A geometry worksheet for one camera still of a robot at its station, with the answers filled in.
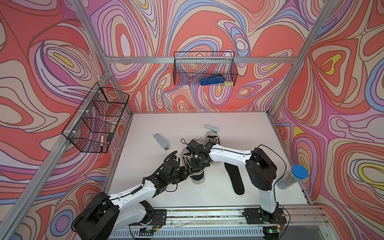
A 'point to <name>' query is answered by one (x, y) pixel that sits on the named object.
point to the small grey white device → (211, 128)
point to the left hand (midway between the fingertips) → (192, 173)
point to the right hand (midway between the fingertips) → (197, 171)
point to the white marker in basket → (102, 143)
